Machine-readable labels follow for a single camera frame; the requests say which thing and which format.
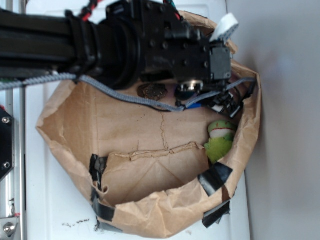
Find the white ribbon cable connector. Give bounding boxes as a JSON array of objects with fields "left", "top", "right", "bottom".
[{"left": 209, "top": 13, "right": 239, "bottom": 44}]

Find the dark green plastic pickle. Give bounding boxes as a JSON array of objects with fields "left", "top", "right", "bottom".
[{"left": 174, "top": 84, "right": 198, "bottom": 101}]

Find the grey braided cable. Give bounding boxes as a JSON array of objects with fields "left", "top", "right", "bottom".
[{"left": 0, "top": 73, "right": 256, "bottom": 113}]

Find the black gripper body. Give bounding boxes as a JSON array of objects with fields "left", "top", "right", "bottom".
[{"left": 140, "top": 0, "right": 231, "bottom": 93}]

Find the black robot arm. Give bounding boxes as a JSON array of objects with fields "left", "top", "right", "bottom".
[{"left": 0, "top": 0, "right": 232, "bottom": 90}]

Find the aluminium frame rail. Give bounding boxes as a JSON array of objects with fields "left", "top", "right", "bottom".
[{"left": 0, "top": 0, "right": 26, "bottom": 240}]

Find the green plush frog toy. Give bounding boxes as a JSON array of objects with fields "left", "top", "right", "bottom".
[{"left": 204, "top": 120, "right": 238, "bottom": 165}]

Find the brown paper bag tray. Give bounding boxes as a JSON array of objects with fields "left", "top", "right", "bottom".
[{"left": 36, "top": 80, "right": 262, "bottom": 239}]

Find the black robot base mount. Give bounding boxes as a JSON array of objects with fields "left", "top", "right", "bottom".
[{"left": 0, "top": 107, "right": 13, "bottom": 181}]

